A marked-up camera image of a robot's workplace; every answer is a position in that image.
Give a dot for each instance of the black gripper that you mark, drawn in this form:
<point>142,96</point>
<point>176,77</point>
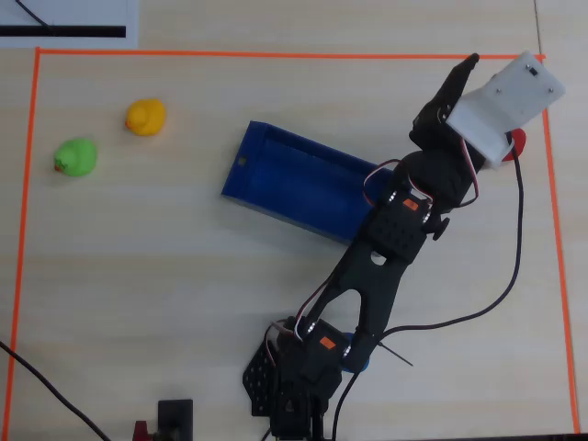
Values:
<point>440,107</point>

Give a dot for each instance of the red rubber duck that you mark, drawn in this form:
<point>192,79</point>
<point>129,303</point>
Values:
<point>518,144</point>

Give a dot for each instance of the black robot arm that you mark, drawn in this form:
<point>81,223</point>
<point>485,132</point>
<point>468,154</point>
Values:
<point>376,271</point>

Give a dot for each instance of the blue plastic bin box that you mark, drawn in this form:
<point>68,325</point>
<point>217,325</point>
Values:
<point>294,184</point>

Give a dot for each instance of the yellow rubber duck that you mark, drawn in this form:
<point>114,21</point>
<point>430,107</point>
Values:
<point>147,117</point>

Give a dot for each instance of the green rubber duck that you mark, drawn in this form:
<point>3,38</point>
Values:
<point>75,156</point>

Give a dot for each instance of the orange tape strip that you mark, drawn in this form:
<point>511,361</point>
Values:
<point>21,229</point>
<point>275,54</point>
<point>561,275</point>

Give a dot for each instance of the white paper with black bar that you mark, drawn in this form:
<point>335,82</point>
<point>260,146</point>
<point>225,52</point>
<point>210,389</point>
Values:
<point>92,14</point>

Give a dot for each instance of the red clamp knob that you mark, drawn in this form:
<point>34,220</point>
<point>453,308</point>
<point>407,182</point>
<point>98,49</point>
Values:
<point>140,432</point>

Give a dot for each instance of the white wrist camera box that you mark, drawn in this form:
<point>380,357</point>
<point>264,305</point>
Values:
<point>505,101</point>

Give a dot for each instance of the black camera stand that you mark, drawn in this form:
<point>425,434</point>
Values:
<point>174,413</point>

